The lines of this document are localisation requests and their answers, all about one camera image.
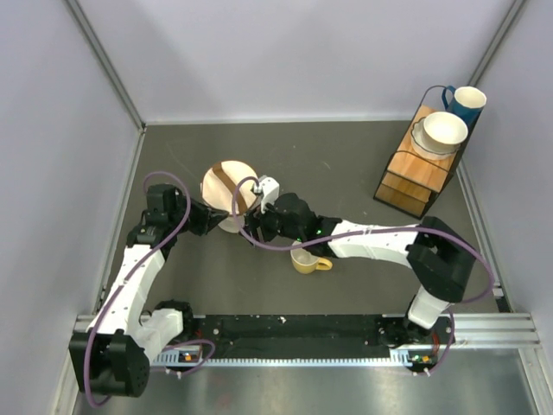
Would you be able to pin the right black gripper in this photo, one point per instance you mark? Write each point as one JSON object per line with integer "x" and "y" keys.
{"x": 256, "y": 218}

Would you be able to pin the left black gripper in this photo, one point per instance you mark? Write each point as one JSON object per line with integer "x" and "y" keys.
{"x": 207, "y": 219}

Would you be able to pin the cream round laundry bag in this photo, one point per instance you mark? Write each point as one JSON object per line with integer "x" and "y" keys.
{"x": 217, "y": 187}

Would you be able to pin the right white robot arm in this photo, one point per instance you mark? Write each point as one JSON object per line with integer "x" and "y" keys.
{"x": 440, "y": 259}

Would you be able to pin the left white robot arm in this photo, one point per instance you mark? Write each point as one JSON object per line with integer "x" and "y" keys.
{"x": 112, "y": 356}

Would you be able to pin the yellow mug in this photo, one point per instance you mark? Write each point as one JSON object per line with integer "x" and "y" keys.
{"x": 306, "y": 263}

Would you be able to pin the white scalloped plate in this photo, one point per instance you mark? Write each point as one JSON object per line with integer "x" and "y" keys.
{"x": 423, "y": 149}

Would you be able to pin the white bowl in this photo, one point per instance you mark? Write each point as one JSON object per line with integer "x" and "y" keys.
{"x": 443, "y": 132}

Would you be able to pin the blue mug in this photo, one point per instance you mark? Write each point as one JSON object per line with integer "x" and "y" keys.
{"x": 466, "y": 102}

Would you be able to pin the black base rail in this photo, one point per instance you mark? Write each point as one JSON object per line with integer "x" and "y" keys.
{"x": 293, "y": 334}

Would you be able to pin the black wire wooden rack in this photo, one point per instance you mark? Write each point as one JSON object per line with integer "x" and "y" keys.
{"x": 411, "y": 183}

